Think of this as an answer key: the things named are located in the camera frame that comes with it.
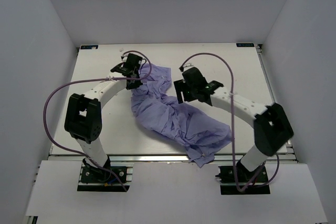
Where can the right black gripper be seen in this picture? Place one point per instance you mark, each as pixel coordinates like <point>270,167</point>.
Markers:
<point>180,86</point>

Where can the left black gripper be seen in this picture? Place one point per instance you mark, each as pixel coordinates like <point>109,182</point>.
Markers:
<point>134,85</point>

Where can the lavender purple jacket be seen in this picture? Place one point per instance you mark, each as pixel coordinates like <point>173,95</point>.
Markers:
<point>201,135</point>

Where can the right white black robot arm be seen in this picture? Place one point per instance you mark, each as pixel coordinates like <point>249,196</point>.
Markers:
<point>271,126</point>

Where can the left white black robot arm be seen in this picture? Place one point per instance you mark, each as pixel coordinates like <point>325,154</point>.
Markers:
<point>84,112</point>

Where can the left blue table label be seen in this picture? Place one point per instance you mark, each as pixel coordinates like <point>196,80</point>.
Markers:
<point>89,47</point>

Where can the blue table label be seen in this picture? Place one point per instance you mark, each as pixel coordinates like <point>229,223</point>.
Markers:
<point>89,47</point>
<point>239,44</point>

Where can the right blue table label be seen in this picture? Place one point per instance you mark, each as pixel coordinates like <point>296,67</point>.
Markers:
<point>239,44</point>

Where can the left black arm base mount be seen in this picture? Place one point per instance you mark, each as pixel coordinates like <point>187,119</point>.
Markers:
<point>91,180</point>

